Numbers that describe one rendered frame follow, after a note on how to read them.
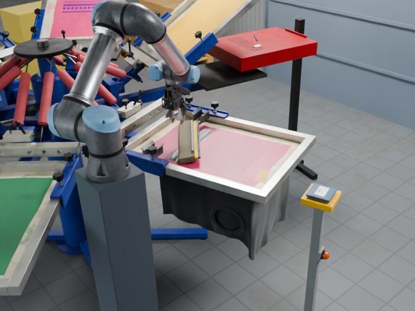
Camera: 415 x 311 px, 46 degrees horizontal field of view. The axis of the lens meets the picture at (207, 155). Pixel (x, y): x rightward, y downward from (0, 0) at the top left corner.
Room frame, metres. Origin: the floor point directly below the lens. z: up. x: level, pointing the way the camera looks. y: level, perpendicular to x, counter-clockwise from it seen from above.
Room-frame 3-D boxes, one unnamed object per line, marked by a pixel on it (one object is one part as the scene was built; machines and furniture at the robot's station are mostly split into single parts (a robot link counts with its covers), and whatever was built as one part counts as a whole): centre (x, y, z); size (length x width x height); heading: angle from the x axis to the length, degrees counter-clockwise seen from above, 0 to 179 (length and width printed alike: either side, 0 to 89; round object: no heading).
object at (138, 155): (1.93, 0.31, 0.97); 0.30 x 0.05 x 0.07; 59
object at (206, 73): (2.92, 0.28, 0.91); 1.34 x 0.41 x 0.08; 119
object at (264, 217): (1.90, -0.29, 0.74); 0.45 x 0.03 x 0.43; 149
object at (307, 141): (2.05, -0.04, 0.97); 0.79 x 0.58 x 0.04; 59
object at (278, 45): (3.28, -0.38, 1.06); 0.61 x 0.46 x 0.12; 119
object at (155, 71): (2.04, 0.18, 1.36); 0.11 x 0.11 x 0.08; 62
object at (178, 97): (2.13, 0.15, 1.20); 0.09 x 0.08 x 0.12; 149
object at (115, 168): (1.48, 0.35, 1.25); 0.15 x 0.15 x 0.10
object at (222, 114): (2.41, 0.02, 0.97); 0.30 x 0.05 x 0.07; 59
